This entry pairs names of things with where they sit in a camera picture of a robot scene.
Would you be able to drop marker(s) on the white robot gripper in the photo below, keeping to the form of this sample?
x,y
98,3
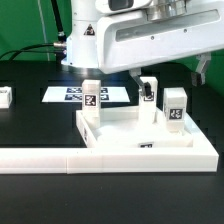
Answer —
x,y
136,33

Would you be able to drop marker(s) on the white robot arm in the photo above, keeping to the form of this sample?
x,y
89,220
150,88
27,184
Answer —
x,y
81,49

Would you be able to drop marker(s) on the white L-shaped obstacle fence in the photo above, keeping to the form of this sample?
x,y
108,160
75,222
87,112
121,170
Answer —
x,y
202,157

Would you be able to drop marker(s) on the white marker sheet with tags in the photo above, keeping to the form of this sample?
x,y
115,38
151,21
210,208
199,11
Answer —
x,y
74,94

